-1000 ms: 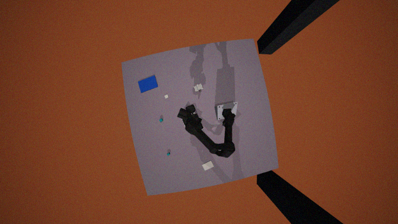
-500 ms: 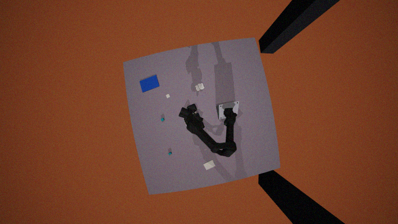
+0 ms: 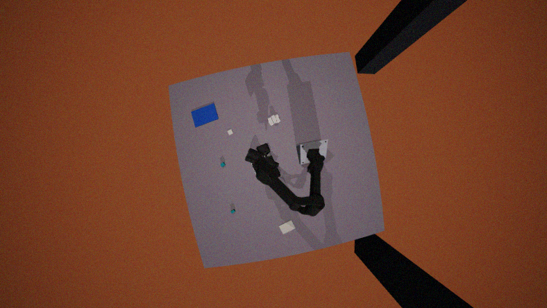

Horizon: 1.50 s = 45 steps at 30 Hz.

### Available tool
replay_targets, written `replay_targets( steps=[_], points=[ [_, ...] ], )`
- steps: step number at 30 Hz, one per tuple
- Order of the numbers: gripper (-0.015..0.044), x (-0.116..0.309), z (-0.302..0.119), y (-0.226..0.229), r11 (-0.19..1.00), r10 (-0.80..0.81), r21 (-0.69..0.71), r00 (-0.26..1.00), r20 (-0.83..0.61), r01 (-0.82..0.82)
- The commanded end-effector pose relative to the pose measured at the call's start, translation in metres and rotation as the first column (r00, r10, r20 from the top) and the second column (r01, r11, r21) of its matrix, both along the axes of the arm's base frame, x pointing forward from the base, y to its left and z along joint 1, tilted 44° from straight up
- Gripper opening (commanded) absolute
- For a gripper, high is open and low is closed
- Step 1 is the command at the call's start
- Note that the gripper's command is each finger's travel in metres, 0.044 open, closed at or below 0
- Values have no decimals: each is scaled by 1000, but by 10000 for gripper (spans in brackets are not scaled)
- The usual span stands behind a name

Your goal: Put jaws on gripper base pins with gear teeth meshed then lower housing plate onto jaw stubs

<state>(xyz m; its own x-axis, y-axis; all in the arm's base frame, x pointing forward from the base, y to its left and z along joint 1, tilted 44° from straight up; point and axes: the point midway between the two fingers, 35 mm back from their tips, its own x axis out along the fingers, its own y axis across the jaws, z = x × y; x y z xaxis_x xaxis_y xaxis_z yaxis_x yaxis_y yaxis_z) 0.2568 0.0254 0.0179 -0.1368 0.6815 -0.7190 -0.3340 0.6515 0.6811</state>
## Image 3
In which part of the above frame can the blue flat plate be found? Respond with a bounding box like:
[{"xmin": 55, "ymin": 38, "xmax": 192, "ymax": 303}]
[{"xmin": 191, "ymin": 103, "xmax": 219, "ymax": 128}]

